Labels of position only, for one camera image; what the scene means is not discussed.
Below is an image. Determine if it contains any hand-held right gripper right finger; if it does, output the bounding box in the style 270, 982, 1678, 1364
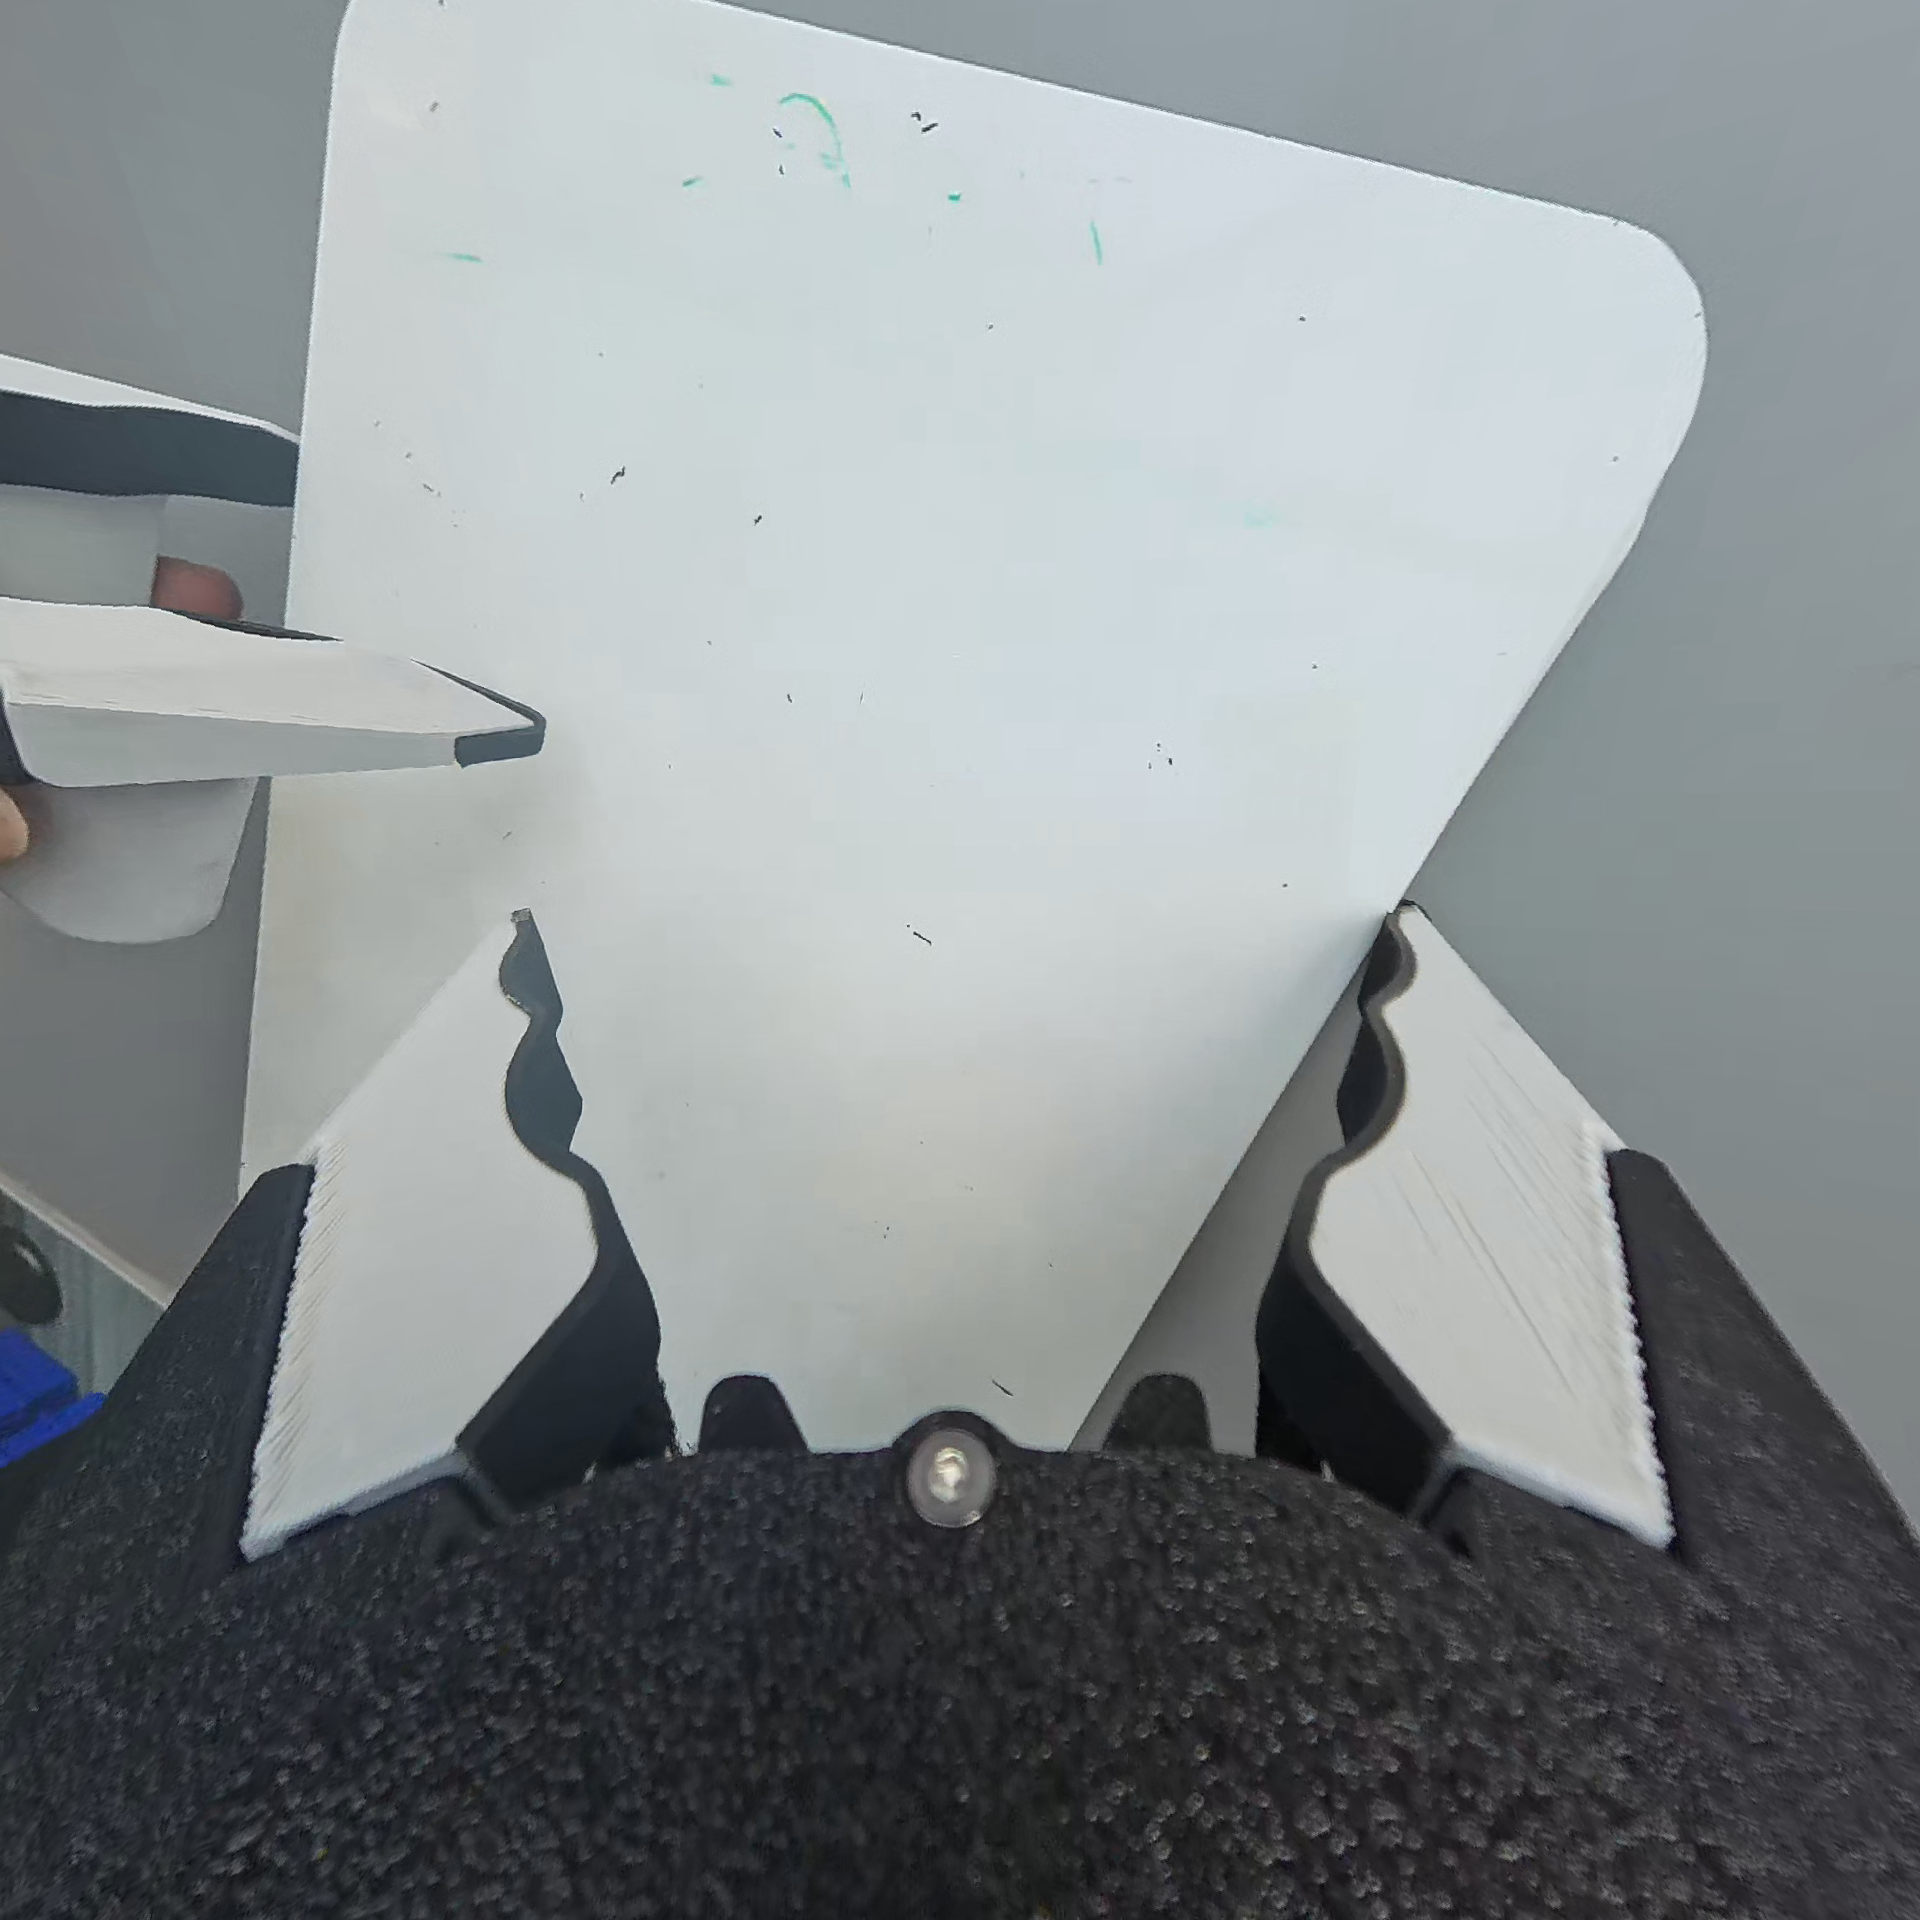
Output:
1256, 900, 1678, 1554

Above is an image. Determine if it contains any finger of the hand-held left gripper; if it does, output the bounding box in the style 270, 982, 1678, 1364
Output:
0, 353, 303, 609
0, 596, 549, 947

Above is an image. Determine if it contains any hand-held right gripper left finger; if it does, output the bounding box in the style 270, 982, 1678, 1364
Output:
238, 907, 672, 1561

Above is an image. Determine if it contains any white rounded board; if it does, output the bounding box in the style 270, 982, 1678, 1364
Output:
240, 0, 1709, 1453

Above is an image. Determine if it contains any person's left hand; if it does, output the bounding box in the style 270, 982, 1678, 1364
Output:
0, 550, 244, 868

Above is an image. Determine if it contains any blue plastic crate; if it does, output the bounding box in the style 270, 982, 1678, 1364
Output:
0, 1318, 107, 1479

